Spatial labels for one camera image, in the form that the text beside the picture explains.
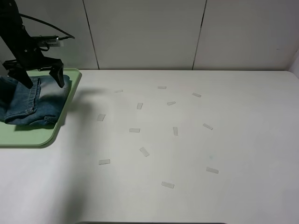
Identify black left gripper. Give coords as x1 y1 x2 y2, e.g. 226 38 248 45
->
2 25 64 89

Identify blue children's denim shorts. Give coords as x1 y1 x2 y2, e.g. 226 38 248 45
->
0 75 72 126

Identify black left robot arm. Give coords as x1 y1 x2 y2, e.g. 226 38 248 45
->
0 0 64 89

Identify clear tape piece left upright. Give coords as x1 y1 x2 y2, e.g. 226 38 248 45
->
97 114 105 122

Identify clear tape piece upright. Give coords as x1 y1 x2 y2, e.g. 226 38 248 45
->
97 114 105 122
137 103 143 110
173 127 178 136

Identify clear tape piece upright middle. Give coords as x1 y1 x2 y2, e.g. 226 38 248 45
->
137 103 143 110

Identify clear tape piece front left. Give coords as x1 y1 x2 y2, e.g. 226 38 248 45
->
99 159 110 165

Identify clear tape piece centre left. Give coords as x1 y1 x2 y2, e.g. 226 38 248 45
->
129 128 140 133

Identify clear tape piece centre upright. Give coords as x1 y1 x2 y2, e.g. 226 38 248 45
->
173 127 178 136

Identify clear tape piece right slanted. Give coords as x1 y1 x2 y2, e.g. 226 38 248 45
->
203 123 213 130

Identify clear tape piece front centre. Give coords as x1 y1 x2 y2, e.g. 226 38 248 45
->
161 182 174 189

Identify clear tape piece front right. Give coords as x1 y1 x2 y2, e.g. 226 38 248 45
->
206 167 219 174

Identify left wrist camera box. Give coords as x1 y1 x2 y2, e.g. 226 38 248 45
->
32 35 64 51

